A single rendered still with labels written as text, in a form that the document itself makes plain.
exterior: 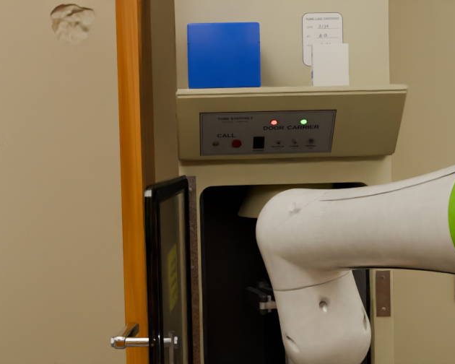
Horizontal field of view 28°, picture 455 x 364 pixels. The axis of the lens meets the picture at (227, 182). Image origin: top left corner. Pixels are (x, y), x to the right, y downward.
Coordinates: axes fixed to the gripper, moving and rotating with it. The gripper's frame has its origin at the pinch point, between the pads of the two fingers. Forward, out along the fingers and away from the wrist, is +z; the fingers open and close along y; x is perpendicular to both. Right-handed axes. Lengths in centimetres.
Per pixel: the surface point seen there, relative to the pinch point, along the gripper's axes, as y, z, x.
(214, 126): 12.7, -17.6, -26.3
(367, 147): -9.7, -13.7, -22.6
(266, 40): 4.4, -10.1, -38.9
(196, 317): 16.1, -10.1, 2.3
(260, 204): 5.7, -5.7, -14.2
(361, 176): -9.4, -10.0, -18.2
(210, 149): 13.3, -14.2, -22.9
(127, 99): 24.8, -19.1, -30.3
